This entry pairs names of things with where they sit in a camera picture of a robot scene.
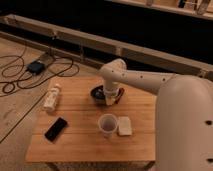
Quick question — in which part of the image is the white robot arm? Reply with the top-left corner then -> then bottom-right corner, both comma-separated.
99,59 -> 213,171

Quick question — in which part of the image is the white sponge block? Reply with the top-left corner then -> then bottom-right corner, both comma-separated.
118,116 -> 132,136

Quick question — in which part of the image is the long wooden beam frame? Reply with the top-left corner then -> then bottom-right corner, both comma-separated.
0,14 -> 213,80

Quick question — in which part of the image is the wooden table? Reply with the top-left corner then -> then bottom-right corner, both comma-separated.
26,76 -> 156,162

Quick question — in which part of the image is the dark ceramic bowl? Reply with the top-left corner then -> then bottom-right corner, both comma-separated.
90,85 -> 106,105

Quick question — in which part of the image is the red marker pen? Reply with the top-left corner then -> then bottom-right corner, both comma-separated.
115,88 -> 125,104

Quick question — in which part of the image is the black remote control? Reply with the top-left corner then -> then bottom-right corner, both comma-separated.
44,118 -> 67,142

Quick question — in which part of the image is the white plastic bottle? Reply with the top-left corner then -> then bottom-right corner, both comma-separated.
43,84 -> 61,112

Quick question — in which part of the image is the translucent plastic cup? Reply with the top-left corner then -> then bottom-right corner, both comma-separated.
98,114 -> 118,138

